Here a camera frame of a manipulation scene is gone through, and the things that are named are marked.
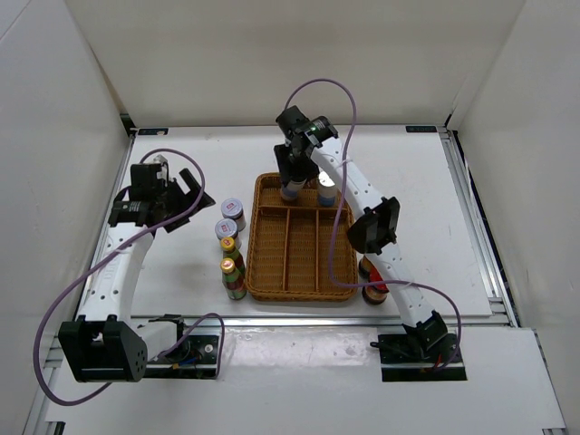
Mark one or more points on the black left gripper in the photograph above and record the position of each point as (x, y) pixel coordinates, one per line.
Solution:
(188, 199)

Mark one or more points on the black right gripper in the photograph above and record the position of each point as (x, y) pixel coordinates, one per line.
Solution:
(287, 170)

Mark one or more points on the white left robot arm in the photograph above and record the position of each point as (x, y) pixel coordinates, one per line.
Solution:
(101, 344)

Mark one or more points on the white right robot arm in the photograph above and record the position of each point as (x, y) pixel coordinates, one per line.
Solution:
(373, 234)

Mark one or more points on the far grey-lid spice jar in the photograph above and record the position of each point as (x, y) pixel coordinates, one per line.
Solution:
(232, 208)

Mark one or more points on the grey-lid spice jar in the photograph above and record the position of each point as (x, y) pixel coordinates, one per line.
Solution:
(232, 208)
(227, 227)

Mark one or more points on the near grey-lid spice jar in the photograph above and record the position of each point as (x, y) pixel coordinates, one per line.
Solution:
(227, 227)

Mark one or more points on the far yellow-cap sauce bottle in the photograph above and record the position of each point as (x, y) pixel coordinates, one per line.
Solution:
(230, 250)

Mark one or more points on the yellow-cap sauce bottle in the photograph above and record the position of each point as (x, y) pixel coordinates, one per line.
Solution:
(232, 279)
(230, 250)

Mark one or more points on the brown wicker divided tray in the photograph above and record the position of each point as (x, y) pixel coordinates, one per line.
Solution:
(288, 247)

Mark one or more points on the near yellow-cap sauce bottle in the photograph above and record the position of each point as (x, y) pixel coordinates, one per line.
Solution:
(232, 279)

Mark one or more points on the far red-lid sauce jar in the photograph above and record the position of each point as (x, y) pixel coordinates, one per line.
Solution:
(365, 267)

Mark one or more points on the red-lid sauce jar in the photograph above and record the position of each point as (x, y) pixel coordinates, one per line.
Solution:
(375, 293)
(365, 267)

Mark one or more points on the near red-lid sauce jar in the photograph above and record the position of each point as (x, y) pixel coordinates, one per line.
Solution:
(375, 293)

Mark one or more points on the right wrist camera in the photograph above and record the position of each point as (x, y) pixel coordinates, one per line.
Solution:
(289, 120)

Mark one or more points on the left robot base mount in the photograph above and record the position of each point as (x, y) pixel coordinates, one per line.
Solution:
(190, 352)

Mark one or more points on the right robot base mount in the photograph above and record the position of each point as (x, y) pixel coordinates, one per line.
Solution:
(403, 360)

